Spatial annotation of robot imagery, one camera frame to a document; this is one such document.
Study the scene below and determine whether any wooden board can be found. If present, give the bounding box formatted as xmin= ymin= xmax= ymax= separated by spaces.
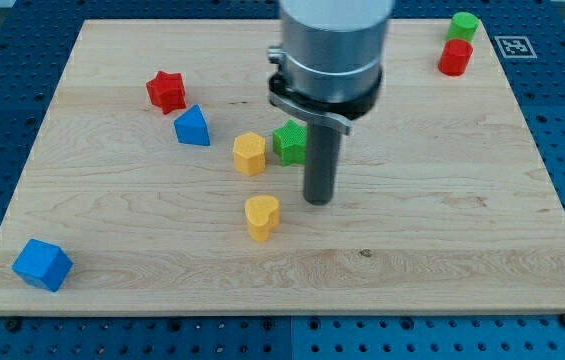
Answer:
xmin=0 ymin=19 xmax=565 ymax=317

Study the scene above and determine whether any black and silver clamp mount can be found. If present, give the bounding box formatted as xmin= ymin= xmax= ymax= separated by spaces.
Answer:
xmin=267 ymin=46 xmax=382 ymax=135

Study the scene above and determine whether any green star block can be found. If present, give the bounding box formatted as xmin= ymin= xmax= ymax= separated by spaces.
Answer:
xmin=273 ymin=120 xmax=307 ymax=166

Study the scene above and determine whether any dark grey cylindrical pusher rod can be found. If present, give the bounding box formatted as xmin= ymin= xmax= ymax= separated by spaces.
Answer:
xmin=303 ymin=124 xmax=341 ymax=205

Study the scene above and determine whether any green cylinder block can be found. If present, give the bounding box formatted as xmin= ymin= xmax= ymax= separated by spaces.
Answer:
xmin=446 ymin=11 xmax=480 ymax=43

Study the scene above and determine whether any red cylinder block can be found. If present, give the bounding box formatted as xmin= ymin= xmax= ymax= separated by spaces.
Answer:
xmin=438 ymin=39 xmax=473 ymax=76

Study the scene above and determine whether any blue cube block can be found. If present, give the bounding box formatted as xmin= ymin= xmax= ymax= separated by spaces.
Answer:
xmin=11 ymin=239 xmax=73 ymax=292

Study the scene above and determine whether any yellow hexagon block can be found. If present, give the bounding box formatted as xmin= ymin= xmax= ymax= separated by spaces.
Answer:
xmin=233 ymin=132 xmax=266 ymax=176

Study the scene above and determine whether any red star block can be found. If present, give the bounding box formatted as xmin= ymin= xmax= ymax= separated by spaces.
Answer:
xmin=146 ymin=71 xmax=187 ymax=114

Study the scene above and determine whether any yellow heart block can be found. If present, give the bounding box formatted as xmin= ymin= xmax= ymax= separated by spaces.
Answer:
xmin=245 ymin=195 xmax=281 ymax=242

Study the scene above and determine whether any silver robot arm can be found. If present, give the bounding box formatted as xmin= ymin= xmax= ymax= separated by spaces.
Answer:
xmin=267 ymin=0 xmax=395 ymax=205

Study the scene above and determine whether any white fiducial marker tag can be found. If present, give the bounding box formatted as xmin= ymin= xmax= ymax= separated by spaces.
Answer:
xmin=495 ymin=35 xmax=537 ymax=59

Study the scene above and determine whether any blue triangle block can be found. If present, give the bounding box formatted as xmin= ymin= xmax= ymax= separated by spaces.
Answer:
xmin=174 ymin=105 xmax=211 ymax=146

